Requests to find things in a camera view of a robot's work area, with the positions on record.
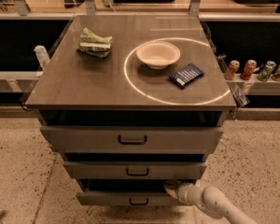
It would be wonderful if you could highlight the grey drawer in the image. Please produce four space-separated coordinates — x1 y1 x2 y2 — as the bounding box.
77 179 184 206
41 126 223 154
63 161 206 180

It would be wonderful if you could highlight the grey drawer cabinet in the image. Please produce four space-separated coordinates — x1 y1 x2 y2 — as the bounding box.
24 14 237 207

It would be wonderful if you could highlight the blue snack packet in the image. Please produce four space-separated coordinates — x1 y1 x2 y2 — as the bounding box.
169 63 204 89

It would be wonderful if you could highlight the clear plastic holder right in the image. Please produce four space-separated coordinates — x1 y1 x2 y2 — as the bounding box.
217 54 249 107

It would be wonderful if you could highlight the white paper bowl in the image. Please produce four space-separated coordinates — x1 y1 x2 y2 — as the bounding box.
136 41 180 70

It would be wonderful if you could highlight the orange-red soda can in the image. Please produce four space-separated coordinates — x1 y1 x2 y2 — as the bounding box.
240 60 257 80

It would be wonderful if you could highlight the red soda can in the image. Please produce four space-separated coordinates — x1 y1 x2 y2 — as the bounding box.
224 60 240 80

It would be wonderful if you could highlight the green soda can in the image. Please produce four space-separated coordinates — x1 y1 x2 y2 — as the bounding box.
258 61 276 81

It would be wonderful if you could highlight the green chip bag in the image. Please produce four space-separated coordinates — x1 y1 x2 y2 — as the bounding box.
77 27 113 58

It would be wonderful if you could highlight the white bottle on left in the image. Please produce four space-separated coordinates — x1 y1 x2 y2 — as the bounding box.
34 45 50 69

